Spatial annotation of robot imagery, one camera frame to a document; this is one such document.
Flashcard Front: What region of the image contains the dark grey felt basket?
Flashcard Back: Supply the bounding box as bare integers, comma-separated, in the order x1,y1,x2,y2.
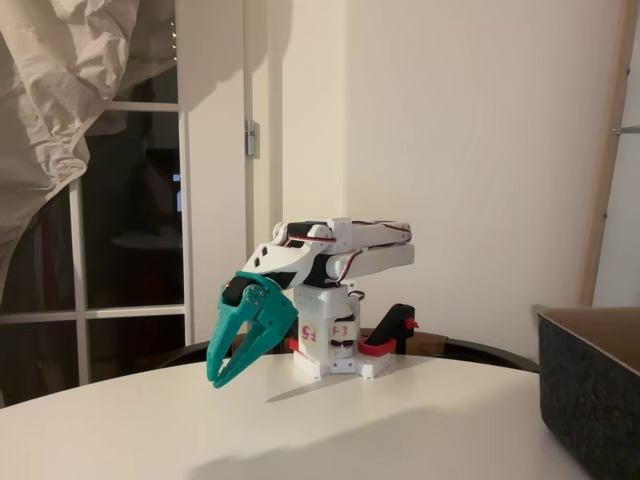
532,305,640,480

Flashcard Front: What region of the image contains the white framed glass door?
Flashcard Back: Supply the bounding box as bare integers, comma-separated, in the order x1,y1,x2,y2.
0,0,284,407

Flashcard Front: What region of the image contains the black clamp with red knob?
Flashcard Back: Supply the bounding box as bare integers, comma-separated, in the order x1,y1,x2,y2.
357,302,420,358

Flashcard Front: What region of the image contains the metal door hinge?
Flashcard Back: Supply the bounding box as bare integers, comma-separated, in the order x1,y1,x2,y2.
243,118,262,158

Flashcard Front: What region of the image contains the beige crumpled curtain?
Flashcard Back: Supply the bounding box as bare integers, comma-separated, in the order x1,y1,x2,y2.
0,0,177,306

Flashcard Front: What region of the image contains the red white black servo cable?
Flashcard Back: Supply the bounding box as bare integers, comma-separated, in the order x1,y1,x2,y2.
282,233,342,251

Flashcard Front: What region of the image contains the wooden frame with translucent panel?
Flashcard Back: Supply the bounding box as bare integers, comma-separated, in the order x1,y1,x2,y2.
579,0,640,309

